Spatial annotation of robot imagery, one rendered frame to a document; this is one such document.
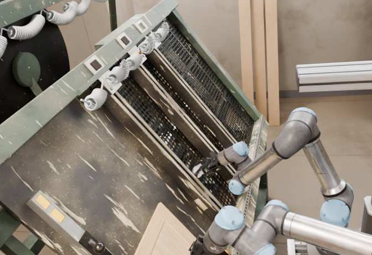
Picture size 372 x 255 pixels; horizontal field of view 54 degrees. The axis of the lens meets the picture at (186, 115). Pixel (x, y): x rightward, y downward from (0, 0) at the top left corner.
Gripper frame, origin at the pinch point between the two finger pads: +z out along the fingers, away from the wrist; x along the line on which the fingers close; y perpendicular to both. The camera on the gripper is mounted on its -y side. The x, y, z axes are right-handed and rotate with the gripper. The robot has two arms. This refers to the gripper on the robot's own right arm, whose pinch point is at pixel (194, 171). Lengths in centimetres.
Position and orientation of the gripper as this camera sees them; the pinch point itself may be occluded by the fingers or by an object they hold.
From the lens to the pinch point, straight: 203.6
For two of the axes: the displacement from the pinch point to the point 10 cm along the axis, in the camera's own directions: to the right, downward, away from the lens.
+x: 6.4, 7.3, 2.4
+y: -2.7, 5.1, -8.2
